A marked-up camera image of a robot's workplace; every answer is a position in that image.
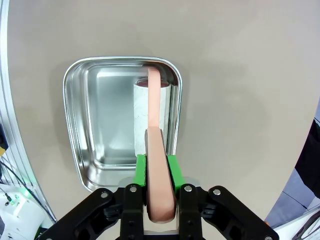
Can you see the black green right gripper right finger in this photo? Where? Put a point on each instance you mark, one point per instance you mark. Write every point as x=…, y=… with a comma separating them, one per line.
x=175, y=172

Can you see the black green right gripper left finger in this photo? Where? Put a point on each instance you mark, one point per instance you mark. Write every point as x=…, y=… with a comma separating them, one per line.
x=140, y=170

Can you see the pink lint roller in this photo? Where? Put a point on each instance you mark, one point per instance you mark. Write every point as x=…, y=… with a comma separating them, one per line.
x=158, y=175

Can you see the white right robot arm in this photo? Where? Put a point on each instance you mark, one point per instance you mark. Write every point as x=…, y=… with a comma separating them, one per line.
x=20, y=215

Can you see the rectangular metal container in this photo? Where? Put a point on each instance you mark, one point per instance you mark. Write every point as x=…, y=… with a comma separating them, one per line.
x=110, y=112

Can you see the aluminium table frame rail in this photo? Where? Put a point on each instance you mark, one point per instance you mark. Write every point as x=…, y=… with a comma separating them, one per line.
x=13, y=135

